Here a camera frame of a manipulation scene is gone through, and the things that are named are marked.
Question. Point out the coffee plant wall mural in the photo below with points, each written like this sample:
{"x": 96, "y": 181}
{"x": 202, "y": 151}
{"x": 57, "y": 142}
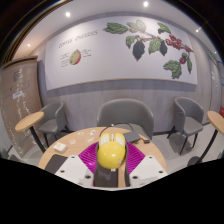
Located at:
{"x": 113, "y": 53}

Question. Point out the dark grey flat device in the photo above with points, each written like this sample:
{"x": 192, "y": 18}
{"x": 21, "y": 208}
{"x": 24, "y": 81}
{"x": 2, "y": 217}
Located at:
{"x": 132, "y": 136}

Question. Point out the small white card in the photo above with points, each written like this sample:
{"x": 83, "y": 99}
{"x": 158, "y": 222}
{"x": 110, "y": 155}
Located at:
{"x": 81, "y": 133}
{"x": 72, "y": 141}
{"x": 89, "y": 140}
{"x": 91, "y": 132}

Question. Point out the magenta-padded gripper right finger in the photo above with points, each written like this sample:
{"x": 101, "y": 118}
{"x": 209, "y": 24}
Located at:
{"x": 148, "y": 168}

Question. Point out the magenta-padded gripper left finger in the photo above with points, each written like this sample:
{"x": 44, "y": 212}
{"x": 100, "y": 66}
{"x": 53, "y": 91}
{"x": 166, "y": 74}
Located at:
{"x": 75, "y": 168}

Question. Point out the ceiling spotlights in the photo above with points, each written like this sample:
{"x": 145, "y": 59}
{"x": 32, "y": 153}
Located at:
{"x": 67, "y": 14}

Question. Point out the wooden wall panel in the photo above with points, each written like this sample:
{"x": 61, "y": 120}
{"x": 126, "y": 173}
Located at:
{"x": 18, "y": 100}

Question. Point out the wide grey armchair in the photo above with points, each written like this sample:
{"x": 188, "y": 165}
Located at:
{"x": 125, "y": 113}

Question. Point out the small white box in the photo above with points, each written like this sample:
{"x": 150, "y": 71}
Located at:
{"x": 59, "y": 147}

